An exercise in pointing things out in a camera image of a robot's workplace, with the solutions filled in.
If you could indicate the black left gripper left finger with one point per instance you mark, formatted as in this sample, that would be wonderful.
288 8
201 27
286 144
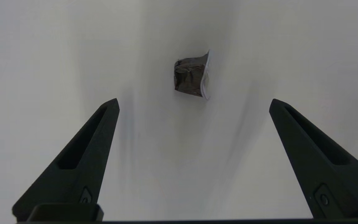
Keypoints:
81 177

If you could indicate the coffee capsule with white lid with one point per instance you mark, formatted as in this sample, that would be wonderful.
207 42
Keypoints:
190 76

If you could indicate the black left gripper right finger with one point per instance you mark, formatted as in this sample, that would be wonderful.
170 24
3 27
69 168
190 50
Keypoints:
315 177

